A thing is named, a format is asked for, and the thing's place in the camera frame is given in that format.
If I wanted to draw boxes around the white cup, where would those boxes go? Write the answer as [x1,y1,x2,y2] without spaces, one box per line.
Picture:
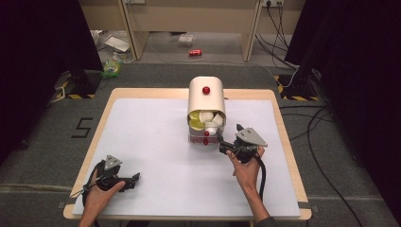
[203,121,219,136]
[199,110,215,124]
[211,112,226,127]

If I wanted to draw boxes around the person's left hand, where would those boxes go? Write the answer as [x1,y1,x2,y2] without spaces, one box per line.
[82,169,127,217]

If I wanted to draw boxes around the clear plastic packaging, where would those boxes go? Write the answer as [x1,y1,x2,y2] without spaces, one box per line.
[177,33,197,45]

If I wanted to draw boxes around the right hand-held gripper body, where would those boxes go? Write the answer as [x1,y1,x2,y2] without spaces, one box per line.
[224,126,269,165]

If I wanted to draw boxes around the yellow-black hazard tape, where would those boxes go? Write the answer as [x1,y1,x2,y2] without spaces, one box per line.
[51,79,96,100]
[273,74,320,102]

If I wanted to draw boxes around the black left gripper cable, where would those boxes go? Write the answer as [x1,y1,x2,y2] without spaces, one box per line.
[80,159,107,208]

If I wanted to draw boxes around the black curtain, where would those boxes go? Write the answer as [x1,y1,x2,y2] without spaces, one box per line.
[0,0,105,166]
[284,0,401,223]

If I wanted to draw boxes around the wooden table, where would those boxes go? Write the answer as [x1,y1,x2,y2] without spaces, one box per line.
[62,87,313,222]

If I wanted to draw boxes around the bundle of black socket cables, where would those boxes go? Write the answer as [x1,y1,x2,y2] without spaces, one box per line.
[254,1,301,71]

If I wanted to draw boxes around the long black floor cable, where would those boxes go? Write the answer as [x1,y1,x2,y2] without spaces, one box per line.
[278,104,365,227]

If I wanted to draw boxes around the trash items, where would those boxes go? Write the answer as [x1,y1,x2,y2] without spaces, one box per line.
[187,109,228,137]

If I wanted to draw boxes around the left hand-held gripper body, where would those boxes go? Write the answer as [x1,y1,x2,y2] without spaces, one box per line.
[95,154,134,193]

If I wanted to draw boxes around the green plastic bag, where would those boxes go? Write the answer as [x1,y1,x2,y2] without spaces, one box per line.
[100,57,124,79]

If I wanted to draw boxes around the white floor cable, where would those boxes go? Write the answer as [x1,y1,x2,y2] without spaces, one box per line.
[256,63,300,90]

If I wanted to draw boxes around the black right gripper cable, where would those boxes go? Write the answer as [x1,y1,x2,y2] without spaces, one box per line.
[253,155,268,203]

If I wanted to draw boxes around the person's right hand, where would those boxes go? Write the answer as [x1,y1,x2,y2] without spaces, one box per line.
[225,146,266,191]

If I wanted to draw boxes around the white drawer cabinet red knobs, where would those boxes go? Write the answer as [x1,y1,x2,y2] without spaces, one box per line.
[186,76,228,147]

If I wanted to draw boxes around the white wall power socket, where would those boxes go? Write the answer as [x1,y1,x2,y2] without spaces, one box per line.
[261,0,285,9]

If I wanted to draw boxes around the beige desk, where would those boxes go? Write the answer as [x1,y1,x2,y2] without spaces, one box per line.
[78,0,307,63]

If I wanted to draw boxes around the white table mat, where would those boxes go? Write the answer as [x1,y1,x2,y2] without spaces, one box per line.
[72,96,303,219]

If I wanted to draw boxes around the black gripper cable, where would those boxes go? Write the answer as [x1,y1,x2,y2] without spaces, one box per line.
[253,155,268,203]
[80,159,107,208]

